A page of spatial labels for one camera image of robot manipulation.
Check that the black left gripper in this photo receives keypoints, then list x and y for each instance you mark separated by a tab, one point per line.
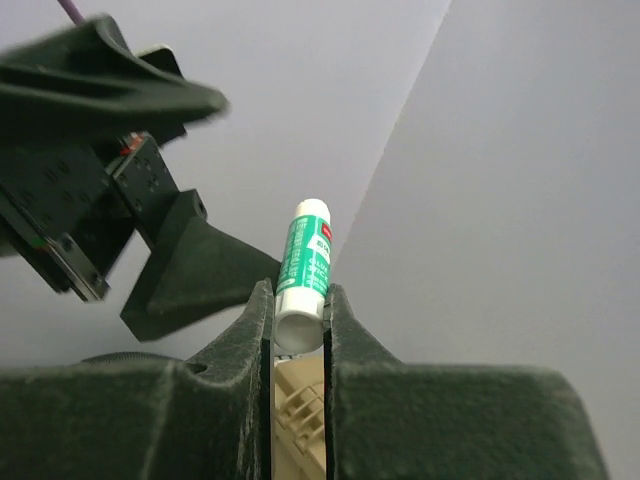
70	210

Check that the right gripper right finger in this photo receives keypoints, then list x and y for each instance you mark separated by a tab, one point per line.
386	419

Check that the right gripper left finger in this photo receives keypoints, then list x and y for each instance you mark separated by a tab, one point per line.
208	417

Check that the white green glue stick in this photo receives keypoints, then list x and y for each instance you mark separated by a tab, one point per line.
304	279

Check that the tan plastic toolbox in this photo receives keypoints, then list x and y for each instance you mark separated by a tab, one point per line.
299	422

